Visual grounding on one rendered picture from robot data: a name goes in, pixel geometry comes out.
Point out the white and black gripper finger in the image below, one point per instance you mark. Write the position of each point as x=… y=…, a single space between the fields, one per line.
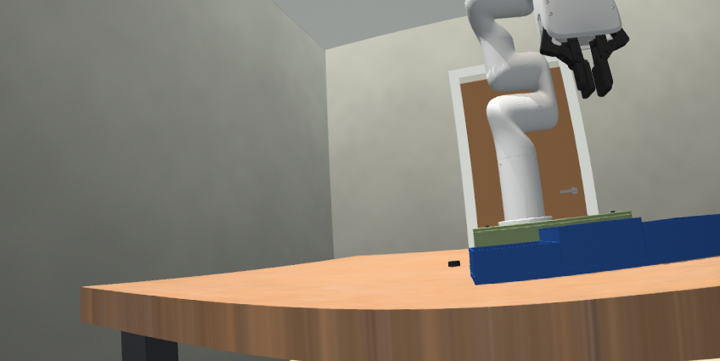
x=571 y=54
x=601 y=51

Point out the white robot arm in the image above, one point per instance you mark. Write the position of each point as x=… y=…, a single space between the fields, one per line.
x=510 y=116

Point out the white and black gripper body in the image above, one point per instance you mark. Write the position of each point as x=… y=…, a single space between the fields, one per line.
x=583 y=19

